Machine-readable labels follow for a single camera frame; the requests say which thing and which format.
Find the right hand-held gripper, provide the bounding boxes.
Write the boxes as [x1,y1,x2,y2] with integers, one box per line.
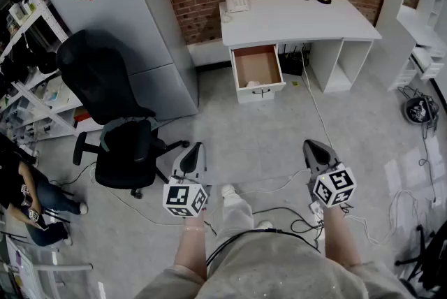
[302,139,358,210]

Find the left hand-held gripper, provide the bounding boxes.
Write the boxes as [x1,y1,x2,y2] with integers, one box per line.
[162,142,210,219]

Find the white drawer with brown inside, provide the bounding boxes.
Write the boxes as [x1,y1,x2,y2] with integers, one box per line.
[230,43,287,105]

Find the person's right forearm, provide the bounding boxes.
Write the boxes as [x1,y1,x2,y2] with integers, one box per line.
[323,205,363,270]

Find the person's left forearm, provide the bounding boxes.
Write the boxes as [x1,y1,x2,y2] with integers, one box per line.
[173,210,207,286]

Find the white power strip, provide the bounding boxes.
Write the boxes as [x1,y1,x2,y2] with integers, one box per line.
[309,200,325,221]

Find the person's white trousers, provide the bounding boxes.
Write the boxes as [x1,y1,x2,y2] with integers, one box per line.
[213,191,256,251]

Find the black round device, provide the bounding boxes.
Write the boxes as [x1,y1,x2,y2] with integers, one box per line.
[404,96,439,124]

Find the person's grey sweater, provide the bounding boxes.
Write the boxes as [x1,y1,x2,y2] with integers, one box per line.
[134,229,416,299]

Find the black office chair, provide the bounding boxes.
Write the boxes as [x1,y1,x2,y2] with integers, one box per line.
[55,29,191,200]

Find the white desk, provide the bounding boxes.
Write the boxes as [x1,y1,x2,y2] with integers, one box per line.
[219,0,383,105]

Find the grey refrigerator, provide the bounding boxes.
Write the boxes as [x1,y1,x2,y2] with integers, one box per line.
[45,0,200,122]

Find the white shelving unit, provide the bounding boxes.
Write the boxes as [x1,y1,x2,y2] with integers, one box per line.
[375,0,447,92]

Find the black tripod stand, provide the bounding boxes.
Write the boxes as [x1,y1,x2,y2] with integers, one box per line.
[394,220,447,299]

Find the black hanging gear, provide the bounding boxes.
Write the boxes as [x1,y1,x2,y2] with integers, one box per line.
[0,32,59,89]

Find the white rolling rack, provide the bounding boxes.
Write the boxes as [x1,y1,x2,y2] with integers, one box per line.
[0,233,94,299]

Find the white metal shelf rack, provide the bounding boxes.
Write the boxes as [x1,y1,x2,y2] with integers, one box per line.
[0,0,105,143]

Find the white floor cable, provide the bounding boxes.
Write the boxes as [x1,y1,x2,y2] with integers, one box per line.
[300,45,335,152]

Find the black body cable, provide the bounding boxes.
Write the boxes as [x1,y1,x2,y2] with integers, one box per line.
[205,228,321,267]

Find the black cable bundle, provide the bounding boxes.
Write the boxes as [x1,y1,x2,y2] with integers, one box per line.
[279,42,312,77]

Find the white corded telephone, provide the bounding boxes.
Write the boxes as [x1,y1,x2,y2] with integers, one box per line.
[220,0,251,24]

